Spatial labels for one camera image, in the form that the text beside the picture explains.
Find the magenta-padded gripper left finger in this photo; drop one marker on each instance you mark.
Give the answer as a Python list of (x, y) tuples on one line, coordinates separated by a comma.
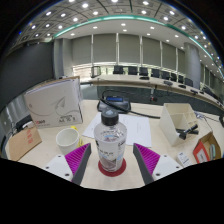
[(78, 159)]

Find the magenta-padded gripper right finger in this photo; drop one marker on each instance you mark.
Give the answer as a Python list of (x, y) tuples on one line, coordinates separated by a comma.
[(147, 159)]

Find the clear black-capped water bottle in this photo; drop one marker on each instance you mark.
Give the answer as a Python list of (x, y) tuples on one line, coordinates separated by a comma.
[(110, 145)]

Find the white cup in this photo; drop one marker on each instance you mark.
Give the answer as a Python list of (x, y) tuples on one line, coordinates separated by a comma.
[(67, 141)]

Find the white printed paper sheet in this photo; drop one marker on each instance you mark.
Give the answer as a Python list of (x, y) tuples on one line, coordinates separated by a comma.
[(137, 129)]

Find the small white packet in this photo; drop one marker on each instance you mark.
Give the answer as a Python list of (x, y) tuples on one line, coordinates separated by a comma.
[(183, 158)]

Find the flat round red coaster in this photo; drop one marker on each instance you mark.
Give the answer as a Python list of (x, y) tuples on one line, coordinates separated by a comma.
[(113, 173)]

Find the white open organizer box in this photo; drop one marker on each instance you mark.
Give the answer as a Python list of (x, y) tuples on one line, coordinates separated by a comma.
[(170, 125)]

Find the black marker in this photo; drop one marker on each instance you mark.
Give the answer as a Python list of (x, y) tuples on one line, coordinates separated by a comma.
[(187, 130)]

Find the brown paper envelope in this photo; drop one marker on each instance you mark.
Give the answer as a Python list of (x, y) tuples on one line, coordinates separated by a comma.
[(23, 142)]

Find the white paper ream box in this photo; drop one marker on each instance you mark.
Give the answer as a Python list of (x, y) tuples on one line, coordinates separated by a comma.
[(55, 106)]

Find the black desk phone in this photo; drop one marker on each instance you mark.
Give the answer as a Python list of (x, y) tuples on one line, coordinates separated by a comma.
[(115, 104)]

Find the black desktop device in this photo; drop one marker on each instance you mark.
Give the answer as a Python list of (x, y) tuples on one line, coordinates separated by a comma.
[(23, 122)]

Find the long curved conference table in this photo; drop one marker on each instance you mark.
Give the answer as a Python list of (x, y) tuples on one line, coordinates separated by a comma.
[(123, 80)]

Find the row of black office chairs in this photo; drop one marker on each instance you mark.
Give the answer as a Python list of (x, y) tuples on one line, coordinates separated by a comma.
[(133, 70)]

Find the group of ceiling lights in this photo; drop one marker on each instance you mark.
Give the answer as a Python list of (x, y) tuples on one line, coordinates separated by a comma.
[(85, 5)]

